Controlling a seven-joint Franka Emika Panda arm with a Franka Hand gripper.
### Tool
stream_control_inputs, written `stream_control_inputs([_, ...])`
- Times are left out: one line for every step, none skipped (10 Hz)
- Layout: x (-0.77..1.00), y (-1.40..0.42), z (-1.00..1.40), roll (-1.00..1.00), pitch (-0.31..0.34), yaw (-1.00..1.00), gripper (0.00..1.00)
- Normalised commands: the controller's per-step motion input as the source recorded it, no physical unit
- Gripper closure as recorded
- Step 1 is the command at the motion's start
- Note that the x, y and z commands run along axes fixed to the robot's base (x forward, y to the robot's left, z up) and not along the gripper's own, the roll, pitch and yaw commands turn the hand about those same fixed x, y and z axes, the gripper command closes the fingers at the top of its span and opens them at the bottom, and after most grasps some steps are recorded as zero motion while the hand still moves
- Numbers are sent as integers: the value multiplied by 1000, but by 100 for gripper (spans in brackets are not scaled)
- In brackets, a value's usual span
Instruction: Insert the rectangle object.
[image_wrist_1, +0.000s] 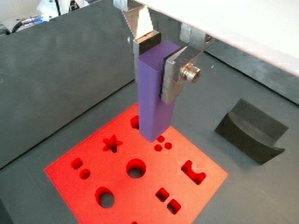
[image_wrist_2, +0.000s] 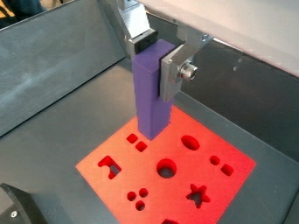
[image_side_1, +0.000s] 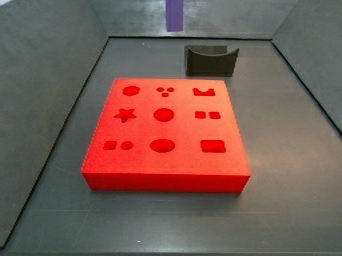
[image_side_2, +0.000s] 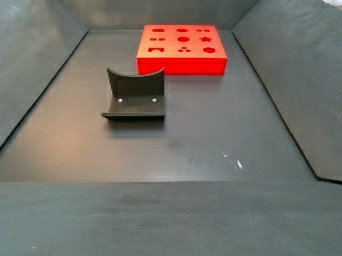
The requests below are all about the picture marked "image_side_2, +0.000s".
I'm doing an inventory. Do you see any black curved holder stand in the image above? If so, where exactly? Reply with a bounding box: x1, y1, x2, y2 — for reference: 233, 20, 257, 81
101, 69, 165, 120

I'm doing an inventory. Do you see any red shape-sorter block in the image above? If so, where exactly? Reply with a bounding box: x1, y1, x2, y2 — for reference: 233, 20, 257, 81
136, 24, 228, 75

